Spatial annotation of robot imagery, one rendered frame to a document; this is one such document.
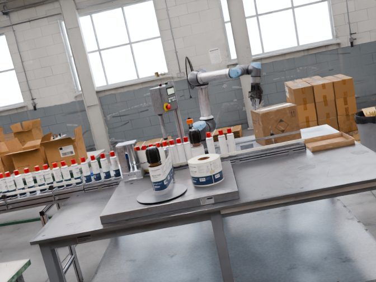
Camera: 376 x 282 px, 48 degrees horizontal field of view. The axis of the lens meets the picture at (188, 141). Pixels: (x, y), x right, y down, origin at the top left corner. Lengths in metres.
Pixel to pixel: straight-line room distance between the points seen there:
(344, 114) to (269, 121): 3.15
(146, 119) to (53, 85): 2.05
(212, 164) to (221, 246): 0.48
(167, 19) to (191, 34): 0.54
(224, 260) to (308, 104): 4.06
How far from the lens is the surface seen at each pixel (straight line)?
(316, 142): 3.32
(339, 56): 8.56
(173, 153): 3.10
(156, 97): 3.08
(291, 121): 3.37
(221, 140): 3.08
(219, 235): 2.44
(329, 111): 6.32
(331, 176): 2.56
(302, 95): 6.22
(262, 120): 3.29
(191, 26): 8.46
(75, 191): 3.29
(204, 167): 2.53
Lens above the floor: 1.66
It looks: 11 degrees down
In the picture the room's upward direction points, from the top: 12 degrees counter-clockwise
